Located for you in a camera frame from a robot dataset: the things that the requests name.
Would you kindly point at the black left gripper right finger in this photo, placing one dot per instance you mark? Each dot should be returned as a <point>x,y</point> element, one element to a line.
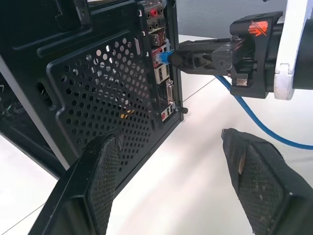
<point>269,195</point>

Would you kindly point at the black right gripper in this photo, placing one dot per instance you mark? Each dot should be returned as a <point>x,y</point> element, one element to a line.
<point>259,61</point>

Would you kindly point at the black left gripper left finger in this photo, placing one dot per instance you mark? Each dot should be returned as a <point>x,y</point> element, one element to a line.
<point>80,195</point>

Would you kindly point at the black computer tower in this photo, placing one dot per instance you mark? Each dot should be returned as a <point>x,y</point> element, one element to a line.
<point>29,29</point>

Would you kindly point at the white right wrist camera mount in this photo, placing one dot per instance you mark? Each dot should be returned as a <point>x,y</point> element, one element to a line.
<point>291,36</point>

